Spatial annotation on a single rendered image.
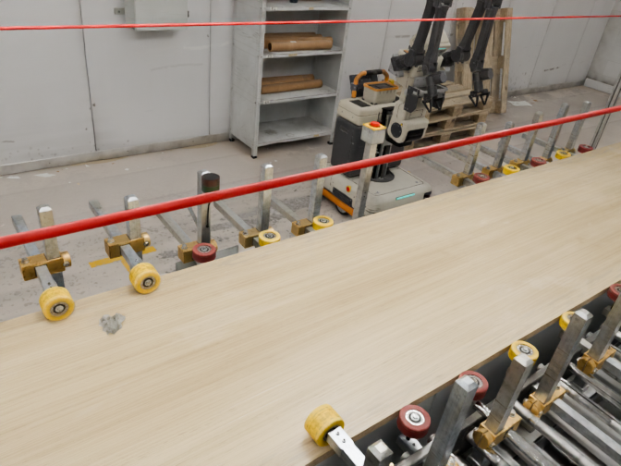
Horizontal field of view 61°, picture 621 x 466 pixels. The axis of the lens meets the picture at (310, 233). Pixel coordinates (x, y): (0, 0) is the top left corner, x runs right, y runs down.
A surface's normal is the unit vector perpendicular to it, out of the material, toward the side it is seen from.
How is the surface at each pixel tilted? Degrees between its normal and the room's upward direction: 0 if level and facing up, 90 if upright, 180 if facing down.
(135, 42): 90
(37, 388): 0
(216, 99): 90
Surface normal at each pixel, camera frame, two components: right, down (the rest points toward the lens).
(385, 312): 0.11, -0.84
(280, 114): 0.58, 0.48
